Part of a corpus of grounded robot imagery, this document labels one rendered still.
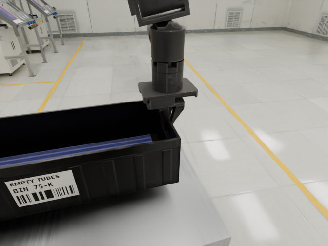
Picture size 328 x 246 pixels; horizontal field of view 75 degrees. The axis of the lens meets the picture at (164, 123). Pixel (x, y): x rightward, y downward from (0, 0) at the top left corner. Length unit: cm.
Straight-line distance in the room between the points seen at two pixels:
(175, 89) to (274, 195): 138
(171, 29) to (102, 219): 36
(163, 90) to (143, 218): 25
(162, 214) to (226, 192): 115
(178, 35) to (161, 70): 6
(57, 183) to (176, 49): 29
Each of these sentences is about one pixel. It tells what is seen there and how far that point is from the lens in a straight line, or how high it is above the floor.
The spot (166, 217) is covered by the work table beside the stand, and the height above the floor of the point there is 80.
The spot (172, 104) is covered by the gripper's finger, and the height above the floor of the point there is 100.
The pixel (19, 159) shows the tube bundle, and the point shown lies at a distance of 52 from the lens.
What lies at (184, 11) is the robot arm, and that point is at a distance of 36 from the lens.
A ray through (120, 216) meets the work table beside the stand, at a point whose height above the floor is 80.
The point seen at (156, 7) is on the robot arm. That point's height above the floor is 115.
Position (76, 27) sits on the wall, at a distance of 681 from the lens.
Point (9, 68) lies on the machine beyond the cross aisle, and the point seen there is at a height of 13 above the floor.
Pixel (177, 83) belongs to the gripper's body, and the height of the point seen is 103.
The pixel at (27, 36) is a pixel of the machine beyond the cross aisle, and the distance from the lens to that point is 542.
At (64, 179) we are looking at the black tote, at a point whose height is 91.
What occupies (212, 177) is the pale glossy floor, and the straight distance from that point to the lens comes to 164.
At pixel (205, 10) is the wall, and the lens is 710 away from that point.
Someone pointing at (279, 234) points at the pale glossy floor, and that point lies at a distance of 150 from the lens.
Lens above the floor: 118
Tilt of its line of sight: 33 degrees down
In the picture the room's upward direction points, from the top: straight up
